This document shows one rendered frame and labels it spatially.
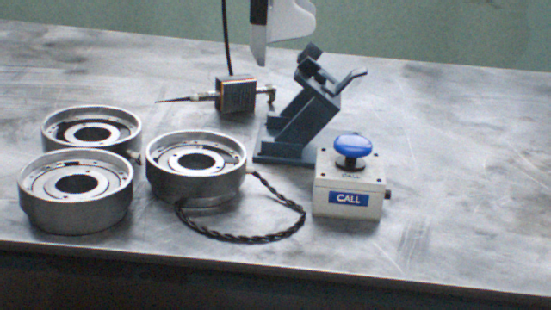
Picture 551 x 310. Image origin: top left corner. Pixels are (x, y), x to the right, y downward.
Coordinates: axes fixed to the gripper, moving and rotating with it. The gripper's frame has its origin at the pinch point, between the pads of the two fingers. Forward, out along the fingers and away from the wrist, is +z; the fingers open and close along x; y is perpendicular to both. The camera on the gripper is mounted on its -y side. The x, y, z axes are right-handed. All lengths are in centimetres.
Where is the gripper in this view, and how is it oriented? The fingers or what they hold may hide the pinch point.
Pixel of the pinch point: (255, 51)
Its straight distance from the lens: 70.9
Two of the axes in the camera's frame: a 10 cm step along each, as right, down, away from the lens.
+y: 10.0, 0.9, 0.0
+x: 0.4, -4.6, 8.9
